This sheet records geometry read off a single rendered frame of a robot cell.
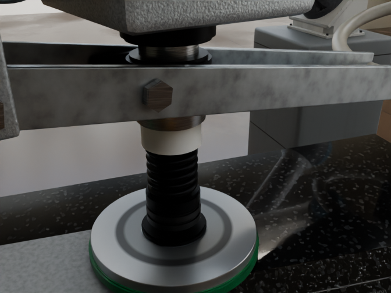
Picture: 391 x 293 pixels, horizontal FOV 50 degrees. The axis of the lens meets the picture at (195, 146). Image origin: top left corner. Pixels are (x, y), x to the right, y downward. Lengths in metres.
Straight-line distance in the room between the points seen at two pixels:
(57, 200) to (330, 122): 1.23
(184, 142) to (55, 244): 0.24
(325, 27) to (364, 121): 0.42
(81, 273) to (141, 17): 0.34
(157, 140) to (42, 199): 0.30
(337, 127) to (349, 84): 1.15
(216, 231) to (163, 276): 0.10
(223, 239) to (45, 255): 0.23
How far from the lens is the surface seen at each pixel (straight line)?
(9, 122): 0.32
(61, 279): 0.55
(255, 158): 0.79
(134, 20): 0.31
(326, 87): 0.55
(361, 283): 0.60
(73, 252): 0.58
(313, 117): 1.65
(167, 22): 0.32
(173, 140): 0.45
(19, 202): 0.71
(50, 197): 0.71
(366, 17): 1.08
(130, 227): 0.56
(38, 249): 0.60
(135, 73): 0.37
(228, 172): 0.74
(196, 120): 0.45
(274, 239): 0.59
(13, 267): 0.59
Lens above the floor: 1.16
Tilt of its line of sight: 26 degrees down
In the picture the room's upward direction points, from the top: straight up
